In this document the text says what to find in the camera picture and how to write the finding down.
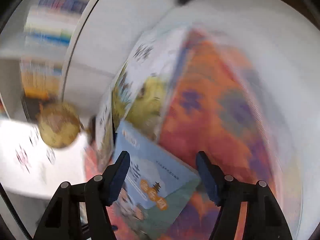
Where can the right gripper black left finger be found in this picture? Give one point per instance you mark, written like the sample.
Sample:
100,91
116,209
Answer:
80,211

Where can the white bookshelf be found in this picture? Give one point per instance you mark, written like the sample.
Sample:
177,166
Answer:
103,37

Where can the floral orange table cloth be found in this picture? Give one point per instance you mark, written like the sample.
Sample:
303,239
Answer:
211,108

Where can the white cover picture book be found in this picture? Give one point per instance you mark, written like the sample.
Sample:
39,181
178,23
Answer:
139,92

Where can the light blue illustrated book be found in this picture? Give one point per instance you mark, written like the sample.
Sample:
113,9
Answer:
156,189

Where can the yellow antique globe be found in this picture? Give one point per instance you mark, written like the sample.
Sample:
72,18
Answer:
59,124

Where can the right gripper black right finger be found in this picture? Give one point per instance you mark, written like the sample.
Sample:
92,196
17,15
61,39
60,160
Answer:
264,217

